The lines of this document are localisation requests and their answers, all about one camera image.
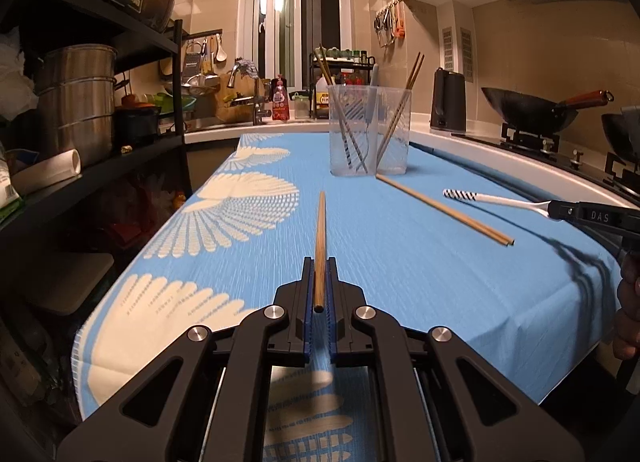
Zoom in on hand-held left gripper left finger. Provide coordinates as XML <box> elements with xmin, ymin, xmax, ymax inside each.
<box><xmin>55</xmin><ymin>257</ymin><xmax>316</xmax><ymax>462</ymax></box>

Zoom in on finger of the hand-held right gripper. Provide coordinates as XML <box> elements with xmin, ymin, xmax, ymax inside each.
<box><xmin>546</xmin><ymin>199</ymin><xmax>640</xmax><ymax>263</ymax></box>

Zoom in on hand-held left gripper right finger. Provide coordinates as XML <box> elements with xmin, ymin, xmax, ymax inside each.
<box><xmin>326</xmin><ymin>257</ymin><xmax>585</xmax><ymax>462</ymax></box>

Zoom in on metal fork striped handle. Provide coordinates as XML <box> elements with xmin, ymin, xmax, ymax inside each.
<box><xmin>443</xmin><ymin>188</ymin><xmax>557</xmax><ymax>219</ymax></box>

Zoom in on clear plastic container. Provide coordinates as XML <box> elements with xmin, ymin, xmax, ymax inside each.
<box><xmin>374</xmin><ymin>86</ymin><xmax>412</xmax><ymax>176</ymax></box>
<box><xmin>327</xmin><ymin>84</ymin><xmax>379</xmax><ymax>177</ymax></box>

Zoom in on person's right hand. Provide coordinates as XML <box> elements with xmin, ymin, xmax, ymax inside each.
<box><xmin>616</xmin><ymin>252</ymin><xmax>640</xmax><ymax>362</ymax></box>

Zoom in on blue patterned tablecloth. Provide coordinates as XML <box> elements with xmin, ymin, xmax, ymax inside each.
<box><xmin>72</xmin><ymin>131</ymin><xmax>632</xmax><ymax>462</ymax></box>

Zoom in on black gas stove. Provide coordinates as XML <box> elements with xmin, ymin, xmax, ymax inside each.
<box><xmin>450</xmin><ymin>121</ymin><xmax>640</xmax><ymax>209</ymax></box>

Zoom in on black electric kettle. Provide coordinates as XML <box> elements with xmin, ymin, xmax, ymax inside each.
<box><xmin>431</xmin><ymin>67</ymin><xmax>469</xmax><ymax>132</ymax></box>

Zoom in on red plastic bag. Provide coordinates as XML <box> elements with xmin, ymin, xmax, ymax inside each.
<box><xmin>100</xmin><ymin>181</ymin><xmax>172</xmax><ymax>244</ymax></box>

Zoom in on steel faucet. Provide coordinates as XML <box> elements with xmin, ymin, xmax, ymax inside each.
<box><xmin>227</xmin><ymin>67</ymin><xmax>272</xmax><ymax>126</ymax></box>

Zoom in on round wooden cutting board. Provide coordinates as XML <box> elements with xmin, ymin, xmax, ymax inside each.
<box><xmin>215</xmin><ymin>75</ymin><xmax>262</xmax><ymax>124</ymax></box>

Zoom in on black spice rack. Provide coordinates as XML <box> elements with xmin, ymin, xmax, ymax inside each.
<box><xmin>309</xmin><ymin>52</ymin><xmax>377</xmax><ymax>121</ymax></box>

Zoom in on green plastic bowl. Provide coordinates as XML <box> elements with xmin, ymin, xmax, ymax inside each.
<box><xmin>155</xmin><ymin>92</ymin><xmax>198</xmax><ymax>116</ymax></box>

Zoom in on steel colander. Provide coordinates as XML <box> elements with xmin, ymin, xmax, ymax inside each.
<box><xmin>180</xmin><ymin>72</ymin><xmax>221</xmax><ymax>96</ymax></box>

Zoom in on black pot orange lid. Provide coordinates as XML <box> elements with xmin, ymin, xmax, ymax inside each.
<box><xmin>115</xmin><ymin>92</ymin><xmax>162</xmax><ymax>145</ymax></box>

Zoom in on row of spice jars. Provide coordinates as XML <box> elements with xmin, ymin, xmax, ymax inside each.
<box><xmin>315</xmin><ymin>45</ymin><xmax>369</xmax><ymax>64</ymax></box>

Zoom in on steel grater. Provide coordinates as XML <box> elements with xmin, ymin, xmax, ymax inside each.
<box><xmin>184</xmin><ymin>40</ymin><xmax>202</xmax><ymax>79</ymax></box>

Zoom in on hanging kitchen scissors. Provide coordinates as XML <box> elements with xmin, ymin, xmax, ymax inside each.
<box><xmin>375</xmin><ymin>8</ymin><xmax>394</xmax><ymax>48</ymax></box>

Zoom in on white framed window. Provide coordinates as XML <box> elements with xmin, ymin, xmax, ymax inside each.
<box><xmin>240</xmin><ymin>0</ymin><xmax>347</xmax><ymax>93</ymax></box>

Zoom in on large steel pot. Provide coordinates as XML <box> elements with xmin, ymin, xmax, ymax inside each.
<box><xmin>36</xmin><ymin>76</ymin><xmax>117</xmax><ymax>169</ymax></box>
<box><xmin>36</xmin><ymin>44</ymin><xmax>118</xmax><ymax>93</ymax></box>

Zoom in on white paper roll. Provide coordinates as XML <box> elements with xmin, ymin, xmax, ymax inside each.
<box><xmin>10</xmin><ymin>148</ymin><xmax>82</xmax><ymax>196</ymax></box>

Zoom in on black shelf rack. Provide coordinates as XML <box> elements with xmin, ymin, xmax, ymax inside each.
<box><xmin>0</xmin><ymin>0</ymin><xmax>195</xmax><ymax>253</ymax></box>

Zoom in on green white package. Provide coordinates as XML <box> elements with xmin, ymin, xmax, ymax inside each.
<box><xmin>0</xmin><ymin>142</ymin><xmax>27</xmax><ymax>223</ymax></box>

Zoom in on dark brown bowl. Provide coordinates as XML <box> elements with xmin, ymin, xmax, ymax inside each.
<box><xmin>140</xmin><ymin>0</ymin><xmax>176</xmax><ymax>34</ymax></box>

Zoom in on white plastic bag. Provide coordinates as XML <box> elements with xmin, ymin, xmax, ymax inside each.
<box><xmin>0</xmin><ymin>27</ymin><xmax>40</xmax><ymax>122</ymax></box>

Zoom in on black wok wooden handle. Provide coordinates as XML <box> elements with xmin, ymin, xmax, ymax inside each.
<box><xmin>481</xmin><ymin>86</ymin><xmax>615</xmax><ymax>126</ymax></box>

